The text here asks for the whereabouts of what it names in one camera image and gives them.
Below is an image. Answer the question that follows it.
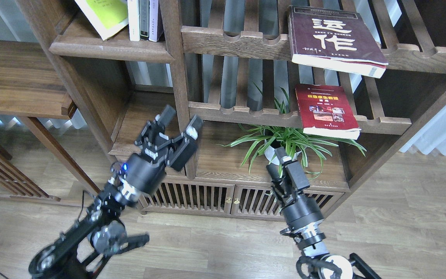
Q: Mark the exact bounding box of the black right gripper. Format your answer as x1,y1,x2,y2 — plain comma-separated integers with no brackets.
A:
266,147,324,235

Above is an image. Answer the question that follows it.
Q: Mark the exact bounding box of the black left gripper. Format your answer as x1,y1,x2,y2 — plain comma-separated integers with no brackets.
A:
118,105,204,196

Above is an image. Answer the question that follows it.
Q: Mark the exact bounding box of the red paperback book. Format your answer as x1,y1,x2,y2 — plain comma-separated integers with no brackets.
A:
295,84,361,141

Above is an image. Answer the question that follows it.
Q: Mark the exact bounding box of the yellow green book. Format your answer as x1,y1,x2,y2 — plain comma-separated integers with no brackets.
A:
75,0,129,41

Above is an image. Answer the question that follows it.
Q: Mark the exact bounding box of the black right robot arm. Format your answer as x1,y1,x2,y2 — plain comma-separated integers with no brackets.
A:
266,148,379,279

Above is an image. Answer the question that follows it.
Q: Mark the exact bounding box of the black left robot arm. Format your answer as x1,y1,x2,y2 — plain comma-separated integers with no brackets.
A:
28,105,203,279

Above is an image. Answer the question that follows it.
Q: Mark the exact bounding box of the white plant pot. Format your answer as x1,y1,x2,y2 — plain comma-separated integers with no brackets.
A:
264,141,302,165

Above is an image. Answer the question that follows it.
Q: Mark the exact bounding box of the green spider plant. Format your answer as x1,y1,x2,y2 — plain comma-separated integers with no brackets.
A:
218,80,367,181

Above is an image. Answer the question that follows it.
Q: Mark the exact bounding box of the wooden bookshelf unit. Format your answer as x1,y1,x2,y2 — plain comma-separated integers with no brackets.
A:
16,0,446,219

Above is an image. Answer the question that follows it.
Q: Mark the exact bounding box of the lilac upright book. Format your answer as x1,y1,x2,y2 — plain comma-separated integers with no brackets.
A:
148,0,163,42

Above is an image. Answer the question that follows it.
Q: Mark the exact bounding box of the dark grey upright book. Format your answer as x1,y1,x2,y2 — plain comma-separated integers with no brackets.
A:
139,0,149,40

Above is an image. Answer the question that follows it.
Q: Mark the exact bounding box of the white upright book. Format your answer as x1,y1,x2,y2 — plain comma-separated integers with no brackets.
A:
127,0,140,42

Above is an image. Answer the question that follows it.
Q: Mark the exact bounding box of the dark maroon large book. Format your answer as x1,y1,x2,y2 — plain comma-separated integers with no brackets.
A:
288,6,389,78

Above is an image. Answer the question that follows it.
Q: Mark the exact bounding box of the wooden side table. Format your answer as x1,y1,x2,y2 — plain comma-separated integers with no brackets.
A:
0,40,99,206

